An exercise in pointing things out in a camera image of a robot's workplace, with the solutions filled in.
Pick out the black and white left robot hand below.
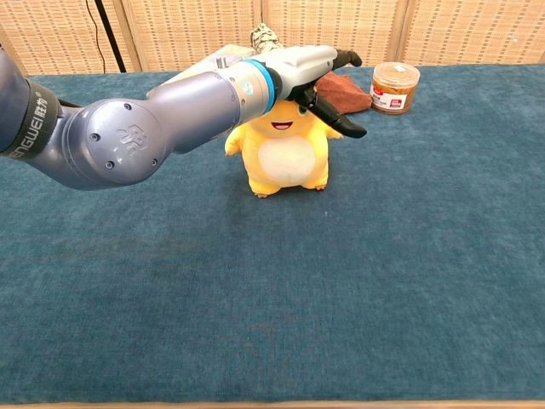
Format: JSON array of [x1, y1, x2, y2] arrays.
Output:
[[274, 44, 368, 139]]

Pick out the yellow duck plush toy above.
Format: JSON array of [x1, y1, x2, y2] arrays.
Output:
[[224, 100, 344, 199]]

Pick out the brown cloth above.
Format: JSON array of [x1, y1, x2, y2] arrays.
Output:
[[314, 71, 374, 115]]

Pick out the red-label jar with brown contents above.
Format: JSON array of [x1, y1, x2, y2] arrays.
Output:
[[369, 61, 422, 115]]

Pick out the bamboo folding screen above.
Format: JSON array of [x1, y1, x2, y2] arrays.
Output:
[[0, 0, 545, 78]]

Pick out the black tripod stand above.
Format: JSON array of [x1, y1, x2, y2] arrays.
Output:
[[94, 0, 128, 73]]

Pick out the blue table mat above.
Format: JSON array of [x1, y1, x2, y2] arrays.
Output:
[[0, 63, 545, 406]]

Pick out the thin black cable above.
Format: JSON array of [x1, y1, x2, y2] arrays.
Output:
[[84, 0, 108, 76]]

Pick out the black lettered arm strap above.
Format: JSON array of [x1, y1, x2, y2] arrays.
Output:
[[0, 80, 65, 158]]

